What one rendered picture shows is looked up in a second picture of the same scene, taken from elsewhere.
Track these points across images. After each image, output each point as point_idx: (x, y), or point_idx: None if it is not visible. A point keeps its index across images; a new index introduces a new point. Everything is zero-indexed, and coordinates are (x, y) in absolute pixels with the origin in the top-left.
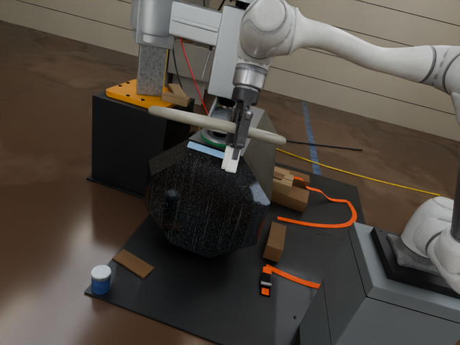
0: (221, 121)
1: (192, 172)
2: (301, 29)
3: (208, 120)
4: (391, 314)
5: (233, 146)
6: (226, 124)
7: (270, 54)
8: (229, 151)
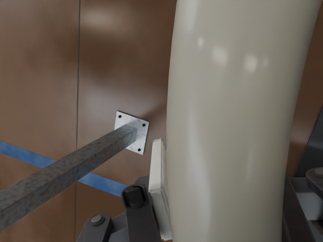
0: (180, 172)
1: None
2: None
3: (180, 5)
4: None
5: (126, 200)
6: (173, 223)
7: None
8: (158, 175)
